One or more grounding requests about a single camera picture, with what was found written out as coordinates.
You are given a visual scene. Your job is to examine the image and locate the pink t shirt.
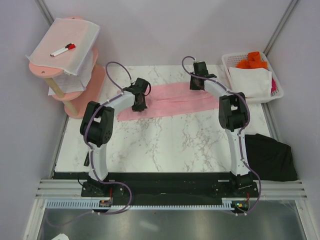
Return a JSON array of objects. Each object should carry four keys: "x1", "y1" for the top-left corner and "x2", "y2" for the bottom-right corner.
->
[{"x1": 117, "y1": 82, "x2": 219, "y2": 122}]

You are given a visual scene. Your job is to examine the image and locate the black cloth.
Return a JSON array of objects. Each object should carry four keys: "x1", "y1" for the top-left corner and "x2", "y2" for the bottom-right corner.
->
[{"x1": 245, "y1": 133, "x2": 298, "y2": 182}]

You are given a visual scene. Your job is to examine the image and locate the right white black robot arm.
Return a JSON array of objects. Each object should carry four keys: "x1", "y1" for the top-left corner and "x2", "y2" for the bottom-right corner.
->
[{"x1": 190, "y1": 61, "x2": 250, "y2": 177}]

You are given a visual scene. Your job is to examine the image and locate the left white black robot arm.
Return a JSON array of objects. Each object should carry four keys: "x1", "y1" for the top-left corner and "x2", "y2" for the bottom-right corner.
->
[{"x1": 80, "y1": 78, "x2": 151, "y2": 197}]

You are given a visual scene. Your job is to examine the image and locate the orange cloth in basket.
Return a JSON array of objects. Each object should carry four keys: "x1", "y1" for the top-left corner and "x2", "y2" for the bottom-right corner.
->
[{"x1": 236, "y1": 51, "x2": 268, "y2": 69}]

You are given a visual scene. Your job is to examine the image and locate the white folded cloth in basket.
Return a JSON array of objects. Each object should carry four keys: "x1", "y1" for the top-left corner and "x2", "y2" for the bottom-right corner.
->
[{"x1": 228, "y1": 67, "x2": 272, "y2": 98}]

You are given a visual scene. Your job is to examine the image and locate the pink tiered wooden stand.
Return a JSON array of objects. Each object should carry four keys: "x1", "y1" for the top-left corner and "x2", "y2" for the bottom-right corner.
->
[{"x1": 29, "y1": 17, "x2": 106, "y2": 119}]

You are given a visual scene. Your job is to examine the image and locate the white paper sheets on stand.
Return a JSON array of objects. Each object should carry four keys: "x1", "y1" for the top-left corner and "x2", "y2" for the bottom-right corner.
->
[{"x1": 47, "y1": 49, "x2": 93, "y2": 96}]

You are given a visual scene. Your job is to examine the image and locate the magenta cloth in basket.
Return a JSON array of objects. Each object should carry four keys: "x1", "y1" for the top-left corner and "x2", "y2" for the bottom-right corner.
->
[{"x1": 271, "y1": 78, "x2": 277, "y2": 93}]

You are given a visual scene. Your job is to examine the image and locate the red capped white marker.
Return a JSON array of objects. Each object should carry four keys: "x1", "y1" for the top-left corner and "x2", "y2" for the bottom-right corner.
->
[{"x1": 50, "y1": 43, "x2": 76, "y2": 57}]

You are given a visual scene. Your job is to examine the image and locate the black capped white marker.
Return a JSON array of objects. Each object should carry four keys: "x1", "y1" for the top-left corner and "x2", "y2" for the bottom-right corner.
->
[{"x1": 50, "y1": 43, "x2": 72, "y2": 57}]

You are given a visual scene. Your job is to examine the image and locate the green black highlighter pen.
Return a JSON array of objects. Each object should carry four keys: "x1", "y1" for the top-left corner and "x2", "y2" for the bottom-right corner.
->
[{"x1": 83, "y1": 152, "x2": 90, "y2": 167}]

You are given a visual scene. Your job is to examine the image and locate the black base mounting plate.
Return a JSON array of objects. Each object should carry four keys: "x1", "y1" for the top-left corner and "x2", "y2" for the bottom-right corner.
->
[{"x1": 81, "y1": 172, "x2": 259, "y2": 198}]

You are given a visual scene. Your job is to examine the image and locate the white mesh cloth on stand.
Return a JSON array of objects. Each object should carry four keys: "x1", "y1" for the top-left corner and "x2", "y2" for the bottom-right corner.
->
[{"x1": 27, "y1": 18, "x2": 101, "y2": 78}]

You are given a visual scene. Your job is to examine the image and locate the white slotted cable duct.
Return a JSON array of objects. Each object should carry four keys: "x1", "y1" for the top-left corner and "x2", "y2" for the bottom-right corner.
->
[{"x1": 46, "y1": 197, "x2": 251, "y2": 210}]

